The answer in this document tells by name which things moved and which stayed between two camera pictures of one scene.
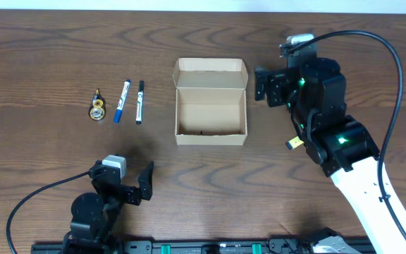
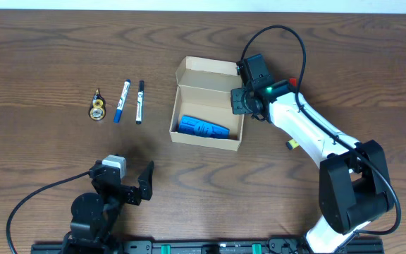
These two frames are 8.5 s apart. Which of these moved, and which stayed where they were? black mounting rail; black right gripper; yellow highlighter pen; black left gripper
Moved: black right gripper
Stayed: black left gripper; black mounting rail; yellow highlighter pen
